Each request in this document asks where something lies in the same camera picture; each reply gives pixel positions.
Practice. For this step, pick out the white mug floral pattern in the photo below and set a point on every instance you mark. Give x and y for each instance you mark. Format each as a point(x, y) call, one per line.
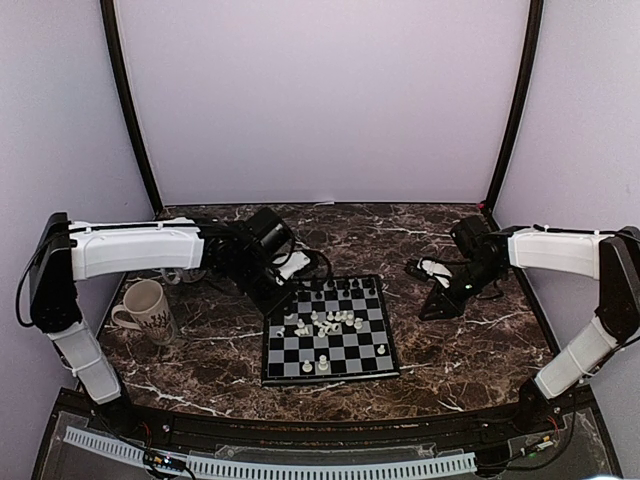
point(145, 308)

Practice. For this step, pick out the white mug orange inside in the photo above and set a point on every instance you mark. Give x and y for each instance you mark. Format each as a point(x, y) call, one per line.
point(177, 276)

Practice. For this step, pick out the right black frame post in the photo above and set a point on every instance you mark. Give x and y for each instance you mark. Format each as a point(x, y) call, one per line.
point(521, 89)

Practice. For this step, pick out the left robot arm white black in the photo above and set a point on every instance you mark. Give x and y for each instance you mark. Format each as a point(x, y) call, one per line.
point(258, 255)

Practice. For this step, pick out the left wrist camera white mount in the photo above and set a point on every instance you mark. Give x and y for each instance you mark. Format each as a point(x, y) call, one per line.
point(304, 264)

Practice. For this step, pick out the black grey chess board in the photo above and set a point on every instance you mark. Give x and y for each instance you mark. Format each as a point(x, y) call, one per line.
point(351, 356)

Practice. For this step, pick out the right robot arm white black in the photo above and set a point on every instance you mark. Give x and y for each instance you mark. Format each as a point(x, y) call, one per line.
point(606, 259)

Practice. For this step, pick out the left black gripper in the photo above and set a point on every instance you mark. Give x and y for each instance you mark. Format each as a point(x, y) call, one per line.
point(268, 306)

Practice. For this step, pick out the black front rail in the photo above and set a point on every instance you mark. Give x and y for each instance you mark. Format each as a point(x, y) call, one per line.
point(175, 427)

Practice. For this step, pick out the black chess pieces row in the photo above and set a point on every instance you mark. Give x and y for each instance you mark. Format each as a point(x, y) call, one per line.
point(340, 288)

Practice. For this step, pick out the white slotted cable duct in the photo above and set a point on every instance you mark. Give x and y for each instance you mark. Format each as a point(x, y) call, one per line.
point(247, 464)

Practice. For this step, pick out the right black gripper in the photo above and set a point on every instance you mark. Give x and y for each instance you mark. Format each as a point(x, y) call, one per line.
point(452, 306)

